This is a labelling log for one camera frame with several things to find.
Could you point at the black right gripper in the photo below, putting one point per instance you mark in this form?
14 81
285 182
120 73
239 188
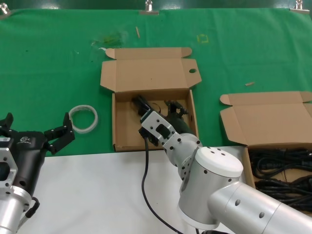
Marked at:
181 126

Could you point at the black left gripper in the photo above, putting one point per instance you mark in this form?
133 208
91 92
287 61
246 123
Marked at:
29 156

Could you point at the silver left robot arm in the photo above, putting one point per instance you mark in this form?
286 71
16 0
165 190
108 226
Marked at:
9 214

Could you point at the cardboard box with lid hole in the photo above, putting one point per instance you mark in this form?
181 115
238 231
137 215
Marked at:
146 70

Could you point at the cardboard box without lid hole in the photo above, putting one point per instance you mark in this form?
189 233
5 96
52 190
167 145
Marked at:
268 117

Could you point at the green table cloth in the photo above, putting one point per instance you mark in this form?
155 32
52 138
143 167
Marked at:
48 73

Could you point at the small cardboard scrap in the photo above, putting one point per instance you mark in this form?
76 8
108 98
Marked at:
249 83

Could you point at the thin wooden stick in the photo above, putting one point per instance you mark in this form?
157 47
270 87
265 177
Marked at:
138 32

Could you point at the crumpled clear plastic wrap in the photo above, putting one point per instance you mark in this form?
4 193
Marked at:
111 39

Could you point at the metal binder clip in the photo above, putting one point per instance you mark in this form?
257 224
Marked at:
148 11
3 12
298 8

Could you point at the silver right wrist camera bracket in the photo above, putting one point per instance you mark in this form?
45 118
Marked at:
152 122

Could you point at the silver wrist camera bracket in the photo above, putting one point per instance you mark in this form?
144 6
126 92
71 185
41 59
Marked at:
152 122
5 152

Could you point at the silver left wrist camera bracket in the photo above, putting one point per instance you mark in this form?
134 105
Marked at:
5 152

